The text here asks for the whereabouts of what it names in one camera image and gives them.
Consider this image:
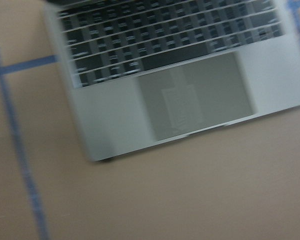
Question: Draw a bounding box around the grey laptop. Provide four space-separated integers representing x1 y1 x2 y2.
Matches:
44 0 300 161

